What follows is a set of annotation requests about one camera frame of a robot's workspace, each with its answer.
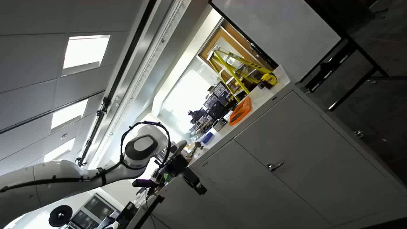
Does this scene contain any orange tray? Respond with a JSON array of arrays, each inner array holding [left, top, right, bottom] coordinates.
[[228, 97, 251, 126]]

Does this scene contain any yellow frame tool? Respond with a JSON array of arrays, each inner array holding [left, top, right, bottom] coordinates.
[[207, 48, 277, 102]]

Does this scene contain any chrome door handle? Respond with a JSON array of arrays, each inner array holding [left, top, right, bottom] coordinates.
[[267, 160, 284, 172]]

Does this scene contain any black monitor screen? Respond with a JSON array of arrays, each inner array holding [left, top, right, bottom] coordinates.
[[67, 194, 115, 229]]

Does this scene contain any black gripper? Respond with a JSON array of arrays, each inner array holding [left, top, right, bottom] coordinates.
[[156, 141, 207, 195]]

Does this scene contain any white cabinet door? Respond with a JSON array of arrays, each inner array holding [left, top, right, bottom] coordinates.
[[155, 140, 330, 229], [236, 92, 405, 225]]

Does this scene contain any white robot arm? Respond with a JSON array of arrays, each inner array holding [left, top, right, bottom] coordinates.
[[0, 121, 207, 227]]

